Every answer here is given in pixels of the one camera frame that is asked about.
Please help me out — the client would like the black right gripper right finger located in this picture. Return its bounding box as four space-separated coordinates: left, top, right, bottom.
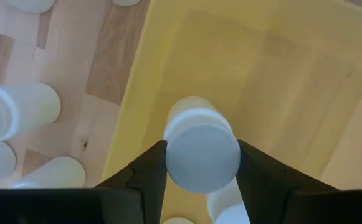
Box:
236 139 340 224

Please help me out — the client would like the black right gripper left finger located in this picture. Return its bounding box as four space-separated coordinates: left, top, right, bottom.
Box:
95 139 168 224

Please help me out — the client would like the yellow plastic basket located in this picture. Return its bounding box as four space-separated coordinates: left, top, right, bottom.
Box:
101 0 362 224

